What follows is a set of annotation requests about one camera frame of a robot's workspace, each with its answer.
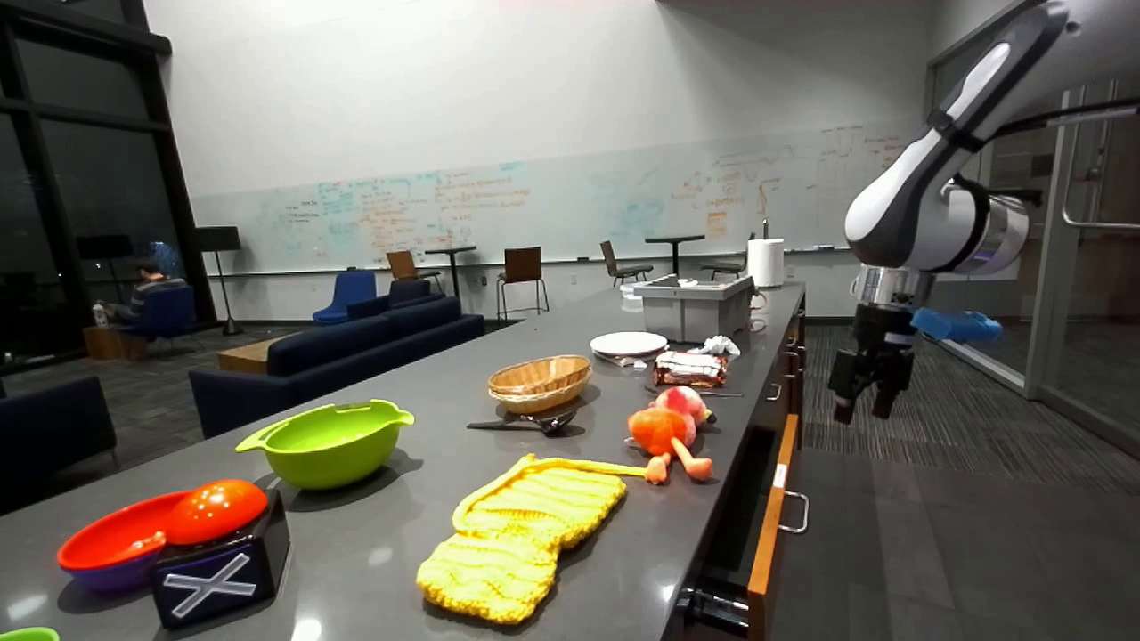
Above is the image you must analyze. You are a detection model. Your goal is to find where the dark blue sofa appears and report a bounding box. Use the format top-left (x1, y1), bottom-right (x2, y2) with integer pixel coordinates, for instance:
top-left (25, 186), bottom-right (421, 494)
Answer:
top-left (0, 375), bottom-right (122, 518)

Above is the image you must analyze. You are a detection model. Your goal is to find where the blue armchair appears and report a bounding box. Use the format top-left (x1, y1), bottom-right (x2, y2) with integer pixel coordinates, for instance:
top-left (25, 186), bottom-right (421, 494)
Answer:
top-left (310, 267), bottom-right (382, 329)

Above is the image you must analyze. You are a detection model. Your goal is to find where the wooden drawer with metal handle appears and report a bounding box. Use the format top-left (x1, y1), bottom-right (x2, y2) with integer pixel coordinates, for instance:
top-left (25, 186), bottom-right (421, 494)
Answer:
top-left (670, 408), bottom-right (819, 641)

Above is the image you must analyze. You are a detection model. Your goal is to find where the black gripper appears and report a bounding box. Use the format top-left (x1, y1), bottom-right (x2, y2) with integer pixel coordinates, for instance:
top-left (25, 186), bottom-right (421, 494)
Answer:
top-left (828, 299), bottom-right (923, 427)

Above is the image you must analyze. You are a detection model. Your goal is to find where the green plastic bowl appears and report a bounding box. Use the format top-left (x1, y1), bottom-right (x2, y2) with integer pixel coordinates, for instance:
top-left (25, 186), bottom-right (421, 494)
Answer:
top-left (233, 394), bottom-right (418, 494)

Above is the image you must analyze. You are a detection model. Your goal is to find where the black box with white cross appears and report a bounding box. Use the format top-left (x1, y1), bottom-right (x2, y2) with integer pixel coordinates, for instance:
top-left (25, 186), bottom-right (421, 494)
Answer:
top-left (145, 504), bottom-right (292, 635)

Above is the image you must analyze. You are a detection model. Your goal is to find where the yellow knitted cloth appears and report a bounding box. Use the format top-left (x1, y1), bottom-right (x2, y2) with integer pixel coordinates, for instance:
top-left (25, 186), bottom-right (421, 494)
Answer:
top-left (413, 453), bottom-right (657, 631)

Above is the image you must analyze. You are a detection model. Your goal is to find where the long blue sofa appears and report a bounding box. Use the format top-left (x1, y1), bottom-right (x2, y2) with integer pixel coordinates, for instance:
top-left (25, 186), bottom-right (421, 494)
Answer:
top-left (186, 295), bottom-right (487, 443)

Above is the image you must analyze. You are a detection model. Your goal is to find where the low wooden coffee table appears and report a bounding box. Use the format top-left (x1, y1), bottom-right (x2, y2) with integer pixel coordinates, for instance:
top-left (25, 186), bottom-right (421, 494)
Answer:
top-left (212, 334), bottom-right (287, 379)

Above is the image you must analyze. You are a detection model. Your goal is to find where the seated person in blue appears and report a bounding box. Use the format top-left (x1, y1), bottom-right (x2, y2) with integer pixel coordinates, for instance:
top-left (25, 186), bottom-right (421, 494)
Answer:
top-left (109, 240), bottom-right (199, 343)

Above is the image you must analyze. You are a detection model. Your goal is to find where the white paper towel roll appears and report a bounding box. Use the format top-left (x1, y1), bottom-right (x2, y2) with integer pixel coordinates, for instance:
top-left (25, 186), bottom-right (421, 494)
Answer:
top-left (743, 235), bottom-right (790, 291)

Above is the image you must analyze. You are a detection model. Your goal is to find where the orange plastic bowl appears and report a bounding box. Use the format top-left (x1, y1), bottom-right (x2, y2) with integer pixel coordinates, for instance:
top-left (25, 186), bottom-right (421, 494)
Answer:
top-left (54, 487), bottom-right (218, 595)

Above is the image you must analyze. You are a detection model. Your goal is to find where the glass door with handle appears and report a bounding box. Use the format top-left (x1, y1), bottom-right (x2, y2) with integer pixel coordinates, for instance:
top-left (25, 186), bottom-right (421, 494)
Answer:
top-left (1025, 82), bottom-right (1140, 444)

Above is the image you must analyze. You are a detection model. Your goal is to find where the white plate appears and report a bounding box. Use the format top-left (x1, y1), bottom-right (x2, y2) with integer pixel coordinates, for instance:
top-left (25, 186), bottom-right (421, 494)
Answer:
top-left (589, 329), bottom-right (674, 365)

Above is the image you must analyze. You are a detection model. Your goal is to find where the small white crumpled object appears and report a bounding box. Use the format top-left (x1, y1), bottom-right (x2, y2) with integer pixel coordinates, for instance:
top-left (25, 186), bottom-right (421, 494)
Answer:
top-left (697, 332), bottom-right (747, 365)

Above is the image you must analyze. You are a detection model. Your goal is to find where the brown chair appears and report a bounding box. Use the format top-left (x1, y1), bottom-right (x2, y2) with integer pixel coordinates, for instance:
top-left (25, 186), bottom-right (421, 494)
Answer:
top-left (386, 247), bottom-right (439, 304)
top-left (594, 240), bottom-right (660, 291)
top-left (494, 243), bottom-right (557, 326)

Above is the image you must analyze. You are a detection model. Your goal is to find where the wooden counter cabinet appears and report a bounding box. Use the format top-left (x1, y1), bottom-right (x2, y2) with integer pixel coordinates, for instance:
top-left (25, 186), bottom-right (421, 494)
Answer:
top-left (664, 290), bottom-right (828, 641)

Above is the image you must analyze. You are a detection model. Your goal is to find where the metal rectangular container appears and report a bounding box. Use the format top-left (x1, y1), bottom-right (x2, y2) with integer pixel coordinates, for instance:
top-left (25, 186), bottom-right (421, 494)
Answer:
top-left (638, 276), bottom-right (760, 346)

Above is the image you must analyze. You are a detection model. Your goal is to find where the wicker basket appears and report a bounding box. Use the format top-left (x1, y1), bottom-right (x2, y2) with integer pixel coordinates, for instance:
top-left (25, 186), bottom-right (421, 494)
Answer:
top-left (483, 353), bottom-right (594, 416)

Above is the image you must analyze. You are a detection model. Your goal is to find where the orange round toy fruit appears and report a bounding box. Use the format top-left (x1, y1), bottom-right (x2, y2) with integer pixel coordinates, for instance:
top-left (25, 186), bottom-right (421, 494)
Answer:
top-left (163, 478), bottom-right (274, 552)

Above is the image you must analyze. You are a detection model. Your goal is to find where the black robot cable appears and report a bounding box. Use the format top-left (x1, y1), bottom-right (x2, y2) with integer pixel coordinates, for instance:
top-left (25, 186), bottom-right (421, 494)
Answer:
top-left (938, 98), bottom-right (1140, 213)

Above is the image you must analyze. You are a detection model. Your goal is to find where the orange pink plush toy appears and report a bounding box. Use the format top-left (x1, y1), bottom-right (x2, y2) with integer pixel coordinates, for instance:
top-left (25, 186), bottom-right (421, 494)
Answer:
top-left (622, 386), bottom-right (718, 487)

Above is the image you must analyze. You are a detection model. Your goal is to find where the tall black round table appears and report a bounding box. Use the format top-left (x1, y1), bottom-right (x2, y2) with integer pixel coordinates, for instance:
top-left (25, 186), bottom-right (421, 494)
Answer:
top-left (641, 232), bottom-right (709, 280)
top-left (425, 243), bottom-right (480, 318)

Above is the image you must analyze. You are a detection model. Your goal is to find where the black ladle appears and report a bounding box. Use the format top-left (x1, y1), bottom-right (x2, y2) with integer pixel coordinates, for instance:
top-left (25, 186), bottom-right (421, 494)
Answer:
top-left (462, 408), bottom-right (583, 443)

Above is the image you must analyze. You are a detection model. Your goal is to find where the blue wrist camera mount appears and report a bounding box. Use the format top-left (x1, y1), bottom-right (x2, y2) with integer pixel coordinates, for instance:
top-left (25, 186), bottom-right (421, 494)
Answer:
top-left (908, 304), bottom-right (1007, 351)

